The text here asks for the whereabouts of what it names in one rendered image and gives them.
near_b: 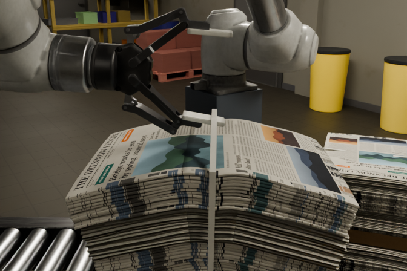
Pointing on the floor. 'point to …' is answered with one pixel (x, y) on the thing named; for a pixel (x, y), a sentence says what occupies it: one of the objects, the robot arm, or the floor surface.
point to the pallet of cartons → (174, 55)
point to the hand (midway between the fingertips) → (221, 76)
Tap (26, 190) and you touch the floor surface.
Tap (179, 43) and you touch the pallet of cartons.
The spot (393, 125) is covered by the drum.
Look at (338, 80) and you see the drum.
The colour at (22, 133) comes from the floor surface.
